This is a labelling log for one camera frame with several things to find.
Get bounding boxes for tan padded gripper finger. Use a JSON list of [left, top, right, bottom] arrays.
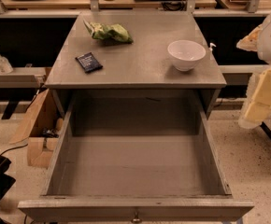
[[236, 25, 262, 51], [238, 67, 271, 129]]

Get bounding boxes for dark blue rxbar wrapper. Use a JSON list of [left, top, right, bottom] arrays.
[[76, 52, 103, 73]]

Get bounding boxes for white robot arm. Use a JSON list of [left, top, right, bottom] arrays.
[[236, 13, 271, 129]]

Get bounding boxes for open grey top drawer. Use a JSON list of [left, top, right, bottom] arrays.
[[19, 91, 253, 223]]

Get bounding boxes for brass drawer knob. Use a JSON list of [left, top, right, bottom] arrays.
[[131, 212, 142, 224]]

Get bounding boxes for white ceramic bowl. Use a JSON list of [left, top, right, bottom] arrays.
[[167, 40, 206, 71]]

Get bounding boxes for green chip bag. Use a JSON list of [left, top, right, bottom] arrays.
[[83, 21, 134, 44]]

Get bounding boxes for cardboard box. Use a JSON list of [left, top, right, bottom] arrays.
[[9, 90, 63, 168]]

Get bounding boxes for clear plastic bottle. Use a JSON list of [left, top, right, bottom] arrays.
[[0, 54, 13, 74]]

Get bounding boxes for black floor cable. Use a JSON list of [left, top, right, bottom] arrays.
[[0, 143, 29, 157]]

